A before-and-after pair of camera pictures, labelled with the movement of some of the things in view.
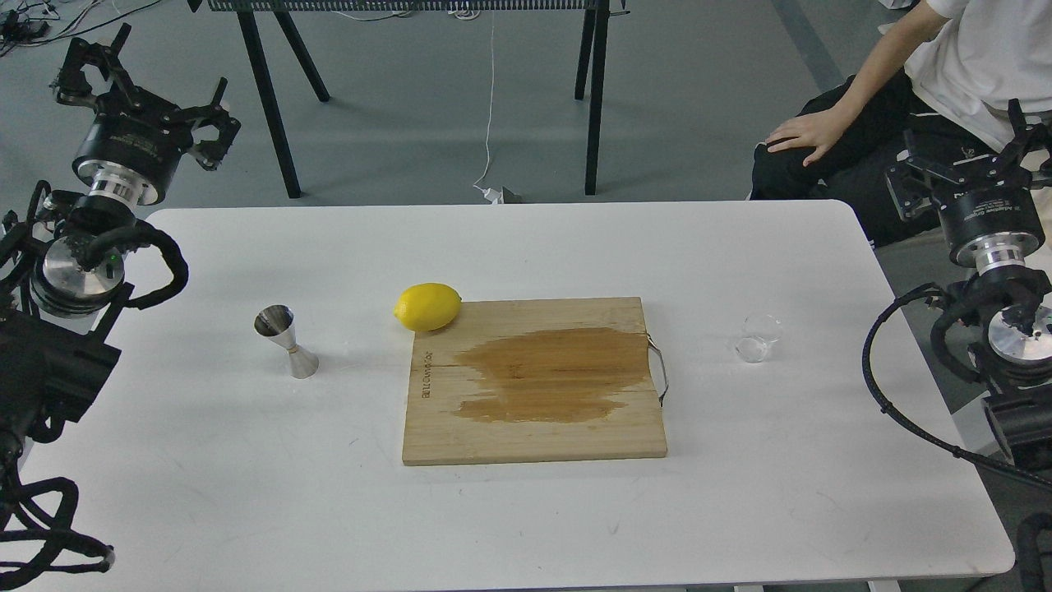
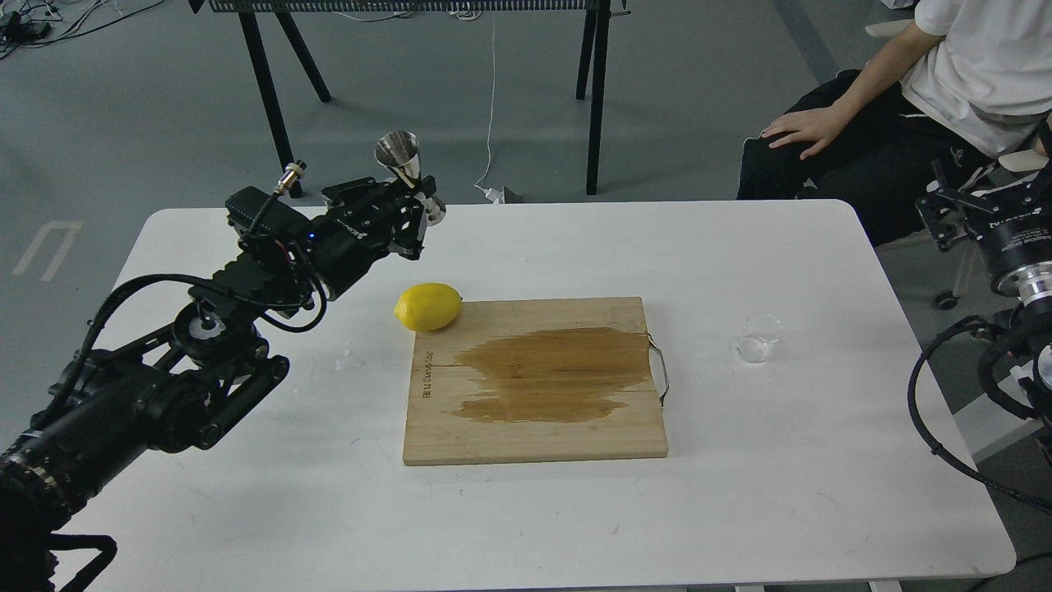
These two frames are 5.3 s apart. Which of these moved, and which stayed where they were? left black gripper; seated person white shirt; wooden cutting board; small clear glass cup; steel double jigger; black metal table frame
Moved: steel double jigger; left black gripper
Stayed: seated person white shirt; wooden cutting board; black metal table frame; small clear glass cup
